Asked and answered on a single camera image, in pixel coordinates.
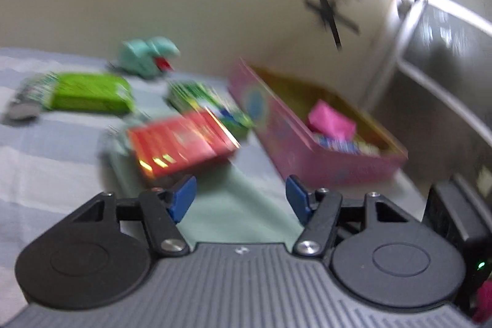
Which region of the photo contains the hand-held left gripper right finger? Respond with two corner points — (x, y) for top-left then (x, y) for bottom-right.
(285, 175), (420, 257)

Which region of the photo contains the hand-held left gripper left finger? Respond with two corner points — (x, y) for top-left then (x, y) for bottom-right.
(72, 175), (198, 257)

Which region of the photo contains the red box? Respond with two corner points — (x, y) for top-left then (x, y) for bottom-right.
(129, 109), (241, 179)

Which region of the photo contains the pink storage box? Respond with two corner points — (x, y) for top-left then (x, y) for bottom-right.
(228, 57), (409, 189)

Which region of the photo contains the green printed box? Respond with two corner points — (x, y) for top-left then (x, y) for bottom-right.
(168, 81), (255, 139)

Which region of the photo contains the green wet wipes packet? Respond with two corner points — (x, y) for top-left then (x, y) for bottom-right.
(49, 72), (136, 116)

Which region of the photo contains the pale green cloth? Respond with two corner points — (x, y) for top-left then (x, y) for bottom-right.
(103, 126), (305, 245)

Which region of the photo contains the blue printed packet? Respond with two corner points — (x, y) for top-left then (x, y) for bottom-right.
(314, 133), (382, 156)

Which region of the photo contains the pink cloth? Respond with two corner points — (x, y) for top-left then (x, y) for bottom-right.
(472, 280), (492, 325)

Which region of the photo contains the pink packet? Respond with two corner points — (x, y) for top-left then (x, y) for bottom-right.
(307, 100), (357, 141)

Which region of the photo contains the striped bed sheet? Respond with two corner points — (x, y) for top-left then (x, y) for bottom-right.
(0, 47), (428, 315)

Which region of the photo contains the teal plush toy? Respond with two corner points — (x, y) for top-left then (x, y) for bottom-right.
(114, 37), (181, 80)

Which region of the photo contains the small striped tissue pack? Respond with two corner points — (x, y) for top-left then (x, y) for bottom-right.
(17, 73), (58, 108)

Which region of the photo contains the white framed window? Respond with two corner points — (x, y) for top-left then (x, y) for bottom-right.
(363, 0), (492, 175)

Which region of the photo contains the grey flat object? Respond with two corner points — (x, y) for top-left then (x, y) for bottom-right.
(3, 101), (40, 126)

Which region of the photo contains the black cross-shaped wall bracket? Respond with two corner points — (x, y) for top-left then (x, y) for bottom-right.
(305, 0), (361, 51)

